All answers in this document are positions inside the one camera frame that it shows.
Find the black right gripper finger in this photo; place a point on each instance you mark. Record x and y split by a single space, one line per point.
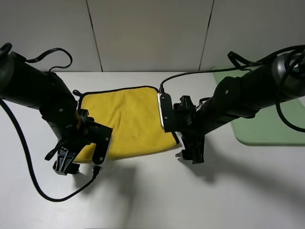
185 153
196 146

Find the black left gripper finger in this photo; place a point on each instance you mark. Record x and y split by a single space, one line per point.
74 168
64 158

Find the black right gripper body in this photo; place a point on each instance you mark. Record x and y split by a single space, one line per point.
190 119

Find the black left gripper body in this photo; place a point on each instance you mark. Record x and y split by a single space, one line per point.
71 130

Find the yellow towel with black trim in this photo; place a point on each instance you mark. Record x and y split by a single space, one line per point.
133 115

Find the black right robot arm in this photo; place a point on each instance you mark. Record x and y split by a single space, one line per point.
278 78

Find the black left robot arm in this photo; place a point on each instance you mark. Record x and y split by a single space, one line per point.
22 84

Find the light green plastic tray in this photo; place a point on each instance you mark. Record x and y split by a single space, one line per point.
267 129

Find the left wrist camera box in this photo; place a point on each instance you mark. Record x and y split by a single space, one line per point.
102 136

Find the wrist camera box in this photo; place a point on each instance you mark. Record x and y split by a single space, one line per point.
166 112
102 136

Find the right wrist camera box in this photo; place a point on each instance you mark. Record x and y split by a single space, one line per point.
166 112

